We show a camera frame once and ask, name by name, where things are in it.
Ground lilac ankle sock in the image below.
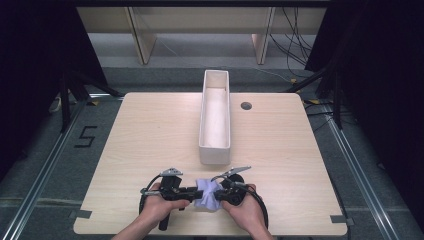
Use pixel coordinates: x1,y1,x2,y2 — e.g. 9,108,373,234
196,181,225,212
194,178,221,209

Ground left hand-held gripper black cable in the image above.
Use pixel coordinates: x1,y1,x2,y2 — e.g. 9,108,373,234
138,173,165,217

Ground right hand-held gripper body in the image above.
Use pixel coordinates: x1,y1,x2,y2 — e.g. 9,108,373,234
217,165,252,207

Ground long white fabric box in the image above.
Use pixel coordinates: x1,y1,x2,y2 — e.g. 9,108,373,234
198,69,232,166

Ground beige wooden desk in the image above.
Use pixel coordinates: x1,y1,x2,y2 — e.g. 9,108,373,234
75,6,328,66

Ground right hand-held gripper black cable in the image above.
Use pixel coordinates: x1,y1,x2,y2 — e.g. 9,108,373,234
210,173,270,231

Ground black metal stand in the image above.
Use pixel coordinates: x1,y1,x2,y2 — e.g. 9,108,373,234
58,68,124,134
284,64,345,131

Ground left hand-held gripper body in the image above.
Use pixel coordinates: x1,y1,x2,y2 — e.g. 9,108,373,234
158,167,196,232

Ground hand-held gripper black cable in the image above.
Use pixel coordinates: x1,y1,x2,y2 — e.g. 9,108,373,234
138,173,165,217
210,173,270,231

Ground bundle of black hanging cables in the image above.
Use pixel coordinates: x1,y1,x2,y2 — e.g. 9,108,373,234
269,6,316,78

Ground person's left hand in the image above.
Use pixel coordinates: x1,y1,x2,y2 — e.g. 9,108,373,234
141,182,191,228

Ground metal floor rail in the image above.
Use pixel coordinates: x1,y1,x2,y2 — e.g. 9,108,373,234
324,109,403,240
0,98,88,240

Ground person's right hand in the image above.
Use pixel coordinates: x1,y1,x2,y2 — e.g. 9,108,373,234
221,183,265,231

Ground thin white floor cable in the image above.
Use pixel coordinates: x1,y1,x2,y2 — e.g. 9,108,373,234
233,64,294,83

